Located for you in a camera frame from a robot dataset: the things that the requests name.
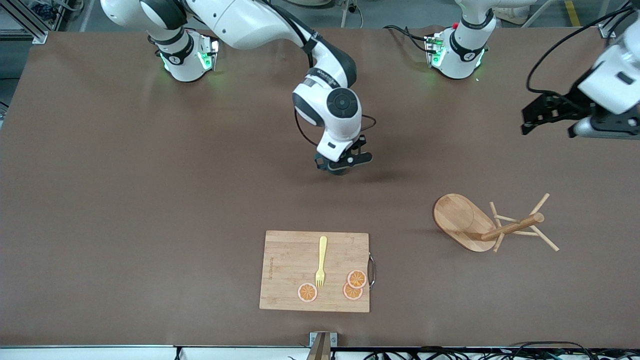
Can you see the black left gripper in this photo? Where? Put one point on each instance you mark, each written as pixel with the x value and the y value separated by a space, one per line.
pixel 569 102

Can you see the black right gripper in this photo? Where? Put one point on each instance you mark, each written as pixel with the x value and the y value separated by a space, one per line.
pixel 360 142

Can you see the wooden mug tree rack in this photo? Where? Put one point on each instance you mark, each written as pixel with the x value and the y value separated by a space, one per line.
pixel 455 217

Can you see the aluminium frame profile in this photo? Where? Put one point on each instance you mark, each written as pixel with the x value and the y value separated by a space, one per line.
pixel 35 30
pixel 607 31

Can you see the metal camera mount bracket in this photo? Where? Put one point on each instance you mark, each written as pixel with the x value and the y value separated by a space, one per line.
pixel 322 340

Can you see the orange slice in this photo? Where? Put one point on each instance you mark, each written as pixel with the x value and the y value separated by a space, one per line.
pixel 307 292
pixel 350 294
pixel 357 278

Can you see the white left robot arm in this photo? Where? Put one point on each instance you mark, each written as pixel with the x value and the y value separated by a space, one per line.
pixel 462 60

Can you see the grey metal stand legs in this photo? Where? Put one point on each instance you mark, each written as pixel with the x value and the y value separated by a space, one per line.
pixel 346 12

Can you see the yellow plastic fork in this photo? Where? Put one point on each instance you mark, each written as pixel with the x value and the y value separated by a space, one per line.
pixel 322 250

